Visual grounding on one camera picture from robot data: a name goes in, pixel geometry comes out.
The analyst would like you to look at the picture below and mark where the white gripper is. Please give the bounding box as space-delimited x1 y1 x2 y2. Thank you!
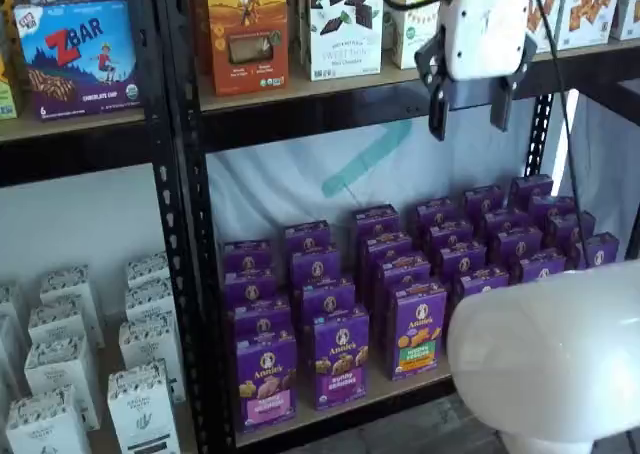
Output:
413 0 540 143

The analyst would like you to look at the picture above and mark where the purple Annie's chocolate bunnies box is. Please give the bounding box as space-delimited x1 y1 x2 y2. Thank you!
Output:
513 249 567 285
463 185 505 220
491 226 545 268
481 207 525 240

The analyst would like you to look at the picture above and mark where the Simple Mills almond bar box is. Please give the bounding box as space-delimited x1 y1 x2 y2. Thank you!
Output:
389 0 447 70

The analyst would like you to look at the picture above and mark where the purple Annie's box yellow patch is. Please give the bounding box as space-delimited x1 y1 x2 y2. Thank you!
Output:
427 219 475 255
438 242 490 288
452 266 510 335
415 199 460 235

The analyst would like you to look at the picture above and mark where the pretzel crackers cheddar box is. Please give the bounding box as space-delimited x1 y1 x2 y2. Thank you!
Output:
523 0 560 51

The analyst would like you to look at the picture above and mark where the Simple Mills chocolate thins box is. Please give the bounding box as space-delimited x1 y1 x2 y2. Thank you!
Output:
308 0 385 82
294 0 312 68

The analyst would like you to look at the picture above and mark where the purple Annie's hidden veggies box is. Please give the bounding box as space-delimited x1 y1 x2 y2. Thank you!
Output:
391 282 449 382
375 252 432 360
366 232 414 295
351 204 401 255

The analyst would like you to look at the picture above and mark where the pretzel crackers sea salt box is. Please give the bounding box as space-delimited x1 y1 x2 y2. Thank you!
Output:
553 0 626 51

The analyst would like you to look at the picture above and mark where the white cracker box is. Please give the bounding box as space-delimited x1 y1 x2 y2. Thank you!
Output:
609 0 640 42

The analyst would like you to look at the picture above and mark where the purple Annie's box violet patch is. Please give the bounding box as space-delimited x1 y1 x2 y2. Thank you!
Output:
283 219 332 255
300 277 357 335
312 304 371 411
290 246 343 288

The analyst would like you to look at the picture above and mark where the orange Revival box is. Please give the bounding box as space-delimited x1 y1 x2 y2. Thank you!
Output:
192 0 211 73
205 0 290 97

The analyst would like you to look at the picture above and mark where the white Organic Pantry box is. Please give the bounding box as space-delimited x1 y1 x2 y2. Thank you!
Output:
124 282 176 325
118 317 187 403
0 318 29 400
23 334 102 431
124 252 172 290
5 387 92 454
0 281 26 325
39 265 106 350
106 359 182 454
27 301 99 348

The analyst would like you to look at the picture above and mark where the purple Zbar chocolate chip box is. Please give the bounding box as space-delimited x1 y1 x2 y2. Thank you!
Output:
13 0 145 121

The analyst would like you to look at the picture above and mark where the yellow Bobo's box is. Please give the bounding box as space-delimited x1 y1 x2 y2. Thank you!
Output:
0 0 20 121

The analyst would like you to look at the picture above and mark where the black metal shelving unit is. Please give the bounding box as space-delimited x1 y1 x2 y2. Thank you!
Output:
149 0 640 454
0 0 181 454

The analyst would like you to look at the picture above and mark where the white backdrop cloth teal stripe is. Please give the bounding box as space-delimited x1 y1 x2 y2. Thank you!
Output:
205 91 640 275

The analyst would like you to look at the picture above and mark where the long thin black cable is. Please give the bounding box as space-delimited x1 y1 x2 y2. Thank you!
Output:
528 0 594 271

